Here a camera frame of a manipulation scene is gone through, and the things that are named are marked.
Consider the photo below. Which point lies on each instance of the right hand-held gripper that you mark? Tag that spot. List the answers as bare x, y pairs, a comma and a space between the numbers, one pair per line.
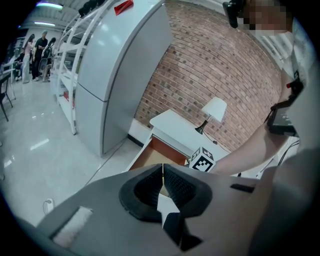
202, 161

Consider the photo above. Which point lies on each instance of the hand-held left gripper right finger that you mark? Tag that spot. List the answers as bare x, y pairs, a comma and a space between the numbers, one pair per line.
187, 192

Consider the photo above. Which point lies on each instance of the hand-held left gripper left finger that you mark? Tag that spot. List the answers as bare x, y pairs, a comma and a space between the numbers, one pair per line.
140, 195

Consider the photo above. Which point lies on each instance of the white drawer wooden inside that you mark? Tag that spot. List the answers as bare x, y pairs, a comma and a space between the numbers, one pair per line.
155, 155

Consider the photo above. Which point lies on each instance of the person's right forearm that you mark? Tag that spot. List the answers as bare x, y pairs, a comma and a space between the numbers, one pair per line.
245, 150

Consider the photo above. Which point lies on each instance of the white desk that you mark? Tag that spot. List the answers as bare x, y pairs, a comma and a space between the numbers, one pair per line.
175, 125

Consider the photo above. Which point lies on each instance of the white shade table lamp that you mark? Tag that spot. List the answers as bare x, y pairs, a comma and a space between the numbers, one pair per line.
215, 108

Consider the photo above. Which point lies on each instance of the person's white t-shirt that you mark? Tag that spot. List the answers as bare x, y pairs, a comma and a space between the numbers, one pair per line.
307, 112

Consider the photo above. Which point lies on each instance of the grey two-door refrigerator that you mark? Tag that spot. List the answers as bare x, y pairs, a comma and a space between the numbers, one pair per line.
112, 75

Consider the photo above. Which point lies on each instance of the small red box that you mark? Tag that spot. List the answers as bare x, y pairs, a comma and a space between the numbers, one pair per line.
66, 96

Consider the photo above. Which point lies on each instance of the white metal shelving rack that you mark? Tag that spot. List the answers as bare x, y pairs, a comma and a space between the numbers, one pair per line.
72, 75

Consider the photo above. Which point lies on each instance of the person's head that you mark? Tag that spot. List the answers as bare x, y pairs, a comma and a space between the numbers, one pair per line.
267, 15

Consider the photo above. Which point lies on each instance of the black metal chair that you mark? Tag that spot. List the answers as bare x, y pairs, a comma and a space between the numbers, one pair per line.
6, 96

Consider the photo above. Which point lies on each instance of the black bundled items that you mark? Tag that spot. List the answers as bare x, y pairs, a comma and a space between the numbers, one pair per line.
90, 6

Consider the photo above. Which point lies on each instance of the long ceiling light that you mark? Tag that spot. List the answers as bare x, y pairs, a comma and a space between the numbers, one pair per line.
44, 23
50, 6

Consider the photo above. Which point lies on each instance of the black head-worn camera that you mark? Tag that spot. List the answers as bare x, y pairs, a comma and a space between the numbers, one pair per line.
233, 12

